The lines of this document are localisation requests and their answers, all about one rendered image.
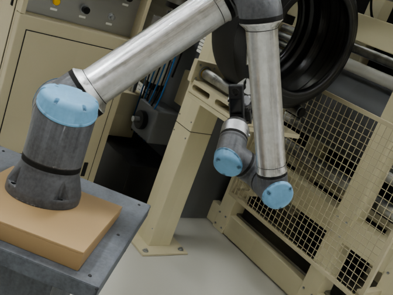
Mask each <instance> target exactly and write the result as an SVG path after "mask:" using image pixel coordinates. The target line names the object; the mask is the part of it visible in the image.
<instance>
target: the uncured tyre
mask: <svg viewBox="0 0 393 295"><path fill-rule="evenodd" d="M296 2H298V16H297V22H296V25H295V29H294V32H293V34H292V36H291V38H290V40H289V42H288V44H287V45H286V47H285V48H284V49H283V51H282V52H281V53H280V70H281V89H282V108H292V107H297V106H299V105H302V104H304V103H306V102H308V101H310V100H311V99H313V98H315V97H317V96H318V95H319V94H321V93H322V92H324V90H326V89H327V88H328V87H329V86H330V85H331V84H332V83H333V82H334V80H335V79H336V78H337V77H338V76H339V74H340V73H341V71H342V70H343V68H344V67H345V65H346V63H347V61H348V59H349V57H350V55H351V52H352V50H353V46H354V43H355V40H356V36H357V28H358V10H357V2H356V0H281V3H282V11H283V18H284V16H285V15H286V13H287V12H288V11H289V9H290V8H291V7H292V6H293V5H294V4H295V3H296ZM212 50H213V56H214V58H215V61H216V64H217V67H218V68H219V70H220V72H221V73H222V74H223V76H224V78H225V79H226V80H228V81H229V82H231V83H232V84H238V83H239V82H241V80H243V79H245V78H248V79H249V65H246V55H247V44H246V30H245V29H244V28H243V27H242V26H240V25H239V16H237V17H236V18H234V19H232V20H231V21H228V22H226V23H225V24H224V25H222V26H221V27H219V28H217V29H216V30H214V31H213V32H212Z"/></svg>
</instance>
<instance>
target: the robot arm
mask: <svg viewBox="0 0 393 295"><path fill-rule="evenodd" d="M237 16H239V25H240V26H242V27H243V28H244V29H245V30H246V44H247V58H248V65H249V79H248V78H245V79H243V80H241V82H239V83H238V84H230V85H229V86H228V89H229V95H228V99H227V101H228V102H229V104H228V106H229V114H230V118H228V119H227V120H226V121H224V123H223V124H222V128H221V131H220V136H219V140H218V144H217V147H216V151H215V153H214V160H213V165H214V167H215V169H216V170H217V171H218V172H219V173H221V174H223V175H225V176H230V177H233V176H236V177H238V178H239V179H241V180H242V181H244V182H245V183H246V184H248V185H249V186H250V188H251V189H252V190H253V191H254V192H255V193H256V194H257V195H258V196H259V197H260V198H261V200H262V202H263V203H264V204H265V205H267V206H268V207H270V208H272V209H280V208H283V207H285V206H286V205H288V204H289V203H290V201H291V200H292V198H293V194H294V192H293V189H292V186H291V185H290V184H289V182H288V172H287V167H286V157H285V138H284V118H283V108H282V89H281V70H280V51H279V41H278V25H279V24H280V23H281V22H282V21H283V11H282V3H281V0H187V1H186V2H184V3H183V4H182V5H180V6H179V7H177V8H175V9H174V10H173V11H171V12H170V13H168V14H166V15H165V16H163V17H162V18H161V19H159V20H158V21H156V22H154V23H153V24H152V25H150V26H149V27H147V28H145V29H144V30H142V31H141V32H140V33H138V34H137V35H135V36H133V37H132V38H131V39H129V40H128V41H126V42H124V43H123V44H122V45H120V46H119V47H117V48H116V49H114V50H113V51H111V52H110V53H108V54H107V55H105V56H103V57H102V58H101V59H99V60H98V61H96V62H95V63H93V64H92V65H90V66H89V67H87V68H86V69H83V70H81V69H77V68H73V69H71V70H70V71H68V72H66V73H65V74H63V75H62V76H61V77H59V78H54V79H51V80H49V81H46V82H45V83H44V84H42V85H41V86H40V87H39V89H38V90H37V91H36V93H35V96H34V97H33V102H32V116H31V120H30V125H29V130H28V132H27V137H26V140H25V145H24V148H23V152H22V155H21V158H20V160H19V161H18V162H17V164H16V165H15V167H14V168H13V169H12V171H11V172H10V173H9V175H8V176H7V178H6V182H5V190H6V191H7V192H8V194H10V195H11V196H12V197H13V198H15V199H17V200H19V201H21V202H23V203H25V204H28V205H31V206H34V207H37V208H42V209H47V210H70V209H72V208H75V207H76V206H77V205H78V204H79V202H80V199H81V182H80V171H81V168H82V164H83V162H84V158H85V154H86V152H87V148H88V145H89V141H90V138H91V135H92V131H93V128H94V125H95V121H96V119H97V118H98V117H99V116H101V115H102V114H104V113H105V108H106V104H107V103H108V102H109V101H110V100H112V99H114V98H115V97H117V96H118V95H119V94H121V93H122V92H124V91H125V90H127V89H128V88H130V87H131V86H133V85H134V84H136V83H137V82H139V81H140V80H142V79H143V78H145V77H146V76H148V75H149V74H151V73H152V72H154V71H155V70H157V69H158V68H159V67H161V66H162V65H164V64H166V63H167V62H168V61H170V60H171V59H173V58H174V57H176V56H177V55H179V54H180V53H182V52H183V51H185V50H186V49H188V48H189V47H191V46H192V45H194V44H195V43H196V42H198V41H200V40H201V39H203V38H204V37H205V36H207V35H209V34H210V33H212V32H213V31H214V30H216V29H217V28H219V27H221V26H222V25H224V24H225V23H226V22H228V21H231V20H232V19H234V18H236V17H237ZM245 84H246V89H245V90H244V85H245ZM252 120H253V129H254V143H255V151H256V154H254V153H252V152H251V151H249V150H248V149H247V148H246V146H247V141H248V137H250V134H249V132H250V129H249V126H248V124H251V123H252Z"/></svg>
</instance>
